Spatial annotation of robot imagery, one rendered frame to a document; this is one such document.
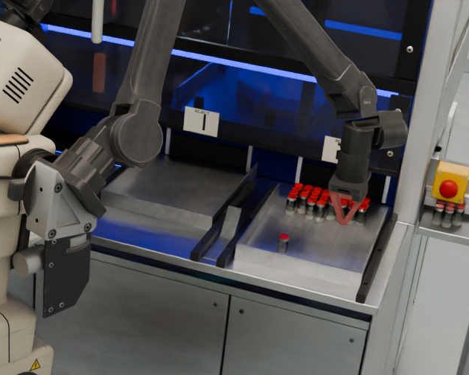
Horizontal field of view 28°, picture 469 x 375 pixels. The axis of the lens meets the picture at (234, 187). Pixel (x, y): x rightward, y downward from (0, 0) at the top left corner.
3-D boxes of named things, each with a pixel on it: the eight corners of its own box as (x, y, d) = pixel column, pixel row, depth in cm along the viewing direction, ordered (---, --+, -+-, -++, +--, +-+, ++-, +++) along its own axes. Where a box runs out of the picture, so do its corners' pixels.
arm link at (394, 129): (330, 89, 174) (359, 86, 166) (377, 84, 180) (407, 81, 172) (335, 153, 175) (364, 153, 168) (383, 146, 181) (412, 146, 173)
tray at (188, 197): (158, 153, 236) (159, 140, 235) (256, 175, 230) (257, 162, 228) (100, 204, 206) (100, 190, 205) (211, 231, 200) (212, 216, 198)
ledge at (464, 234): (423, 210, 226) (425, 203, 225) (478, 222, 223) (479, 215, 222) (416, 234, 214) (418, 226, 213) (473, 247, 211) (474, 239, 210)
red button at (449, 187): (438, 191, 208) (442, 175, 207) (456, 195, 207) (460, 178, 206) (437, 198, 205) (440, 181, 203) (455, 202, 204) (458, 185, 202)
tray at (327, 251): (277, 196, 220) (278, 182, 218) (385, 220, 214) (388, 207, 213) (234, 258, 190) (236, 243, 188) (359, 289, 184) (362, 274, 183)
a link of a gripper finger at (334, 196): (364, 218, 182) (372, 174, 178) (358, 233, 176) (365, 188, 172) (330, 210, 184) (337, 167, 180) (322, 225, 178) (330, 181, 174)
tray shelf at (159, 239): (140, 156, 238) (140, 149, 237) (412, 218, 221) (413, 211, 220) (49, 232, 196) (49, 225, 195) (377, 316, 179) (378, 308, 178)
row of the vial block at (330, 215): (288, 207, 215) (291, 189, 213) (365, 224, 210) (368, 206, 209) (286, 210, 213) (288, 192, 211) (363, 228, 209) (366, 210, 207)
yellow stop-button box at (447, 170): (433, 186, 215) (440, 157, 212) (465, 193, 213) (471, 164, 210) (429, 198, 208) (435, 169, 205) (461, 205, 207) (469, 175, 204)
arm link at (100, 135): (73, 147, 147) (86, 147, 142) (114, 101, 150) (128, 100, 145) (112, 187, 150) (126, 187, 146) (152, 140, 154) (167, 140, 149)
